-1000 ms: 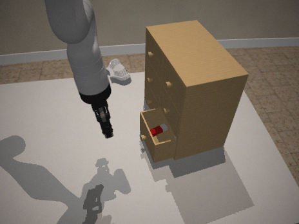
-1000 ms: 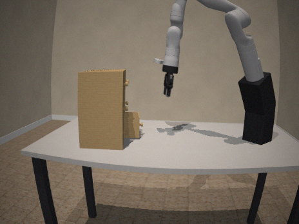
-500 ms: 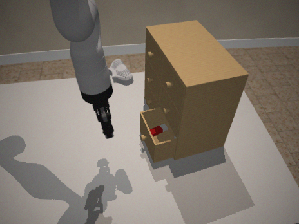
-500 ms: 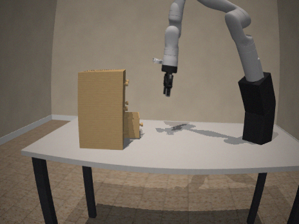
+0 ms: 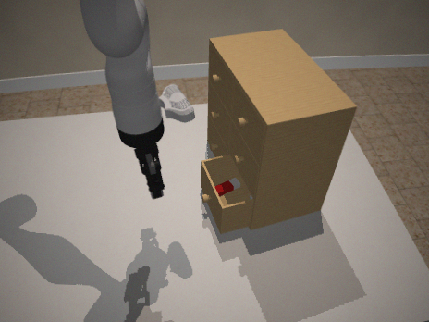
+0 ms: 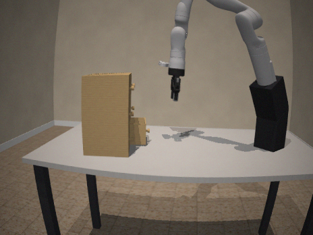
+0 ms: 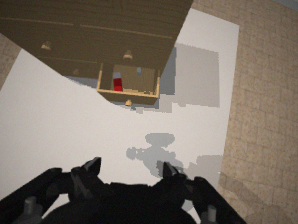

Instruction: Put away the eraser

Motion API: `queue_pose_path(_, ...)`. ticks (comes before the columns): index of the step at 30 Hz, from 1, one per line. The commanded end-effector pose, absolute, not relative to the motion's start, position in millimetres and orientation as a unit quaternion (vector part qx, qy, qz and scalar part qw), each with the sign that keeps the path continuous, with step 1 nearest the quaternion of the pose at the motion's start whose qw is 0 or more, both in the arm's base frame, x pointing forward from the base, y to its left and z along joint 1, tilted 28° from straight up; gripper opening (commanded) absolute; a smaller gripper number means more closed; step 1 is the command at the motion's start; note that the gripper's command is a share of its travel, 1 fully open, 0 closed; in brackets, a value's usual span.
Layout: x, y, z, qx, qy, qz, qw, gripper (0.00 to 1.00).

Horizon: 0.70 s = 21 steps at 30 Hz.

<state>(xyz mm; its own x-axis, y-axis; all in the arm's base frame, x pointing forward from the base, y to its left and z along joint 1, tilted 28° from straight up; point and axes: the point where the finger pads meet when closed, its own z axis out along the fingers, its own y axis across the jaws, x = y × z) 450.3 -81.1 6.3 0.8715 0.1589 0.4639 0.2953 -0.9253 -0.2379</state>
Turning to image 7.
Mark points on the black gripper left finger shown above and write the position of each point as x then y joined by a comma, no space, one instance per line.
25,205

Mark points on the tan wooden chest of drawers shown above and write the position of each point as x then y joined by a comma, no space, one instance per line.
77,25

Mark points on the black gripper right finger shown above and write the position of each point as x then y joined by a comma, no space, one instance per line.
206,200

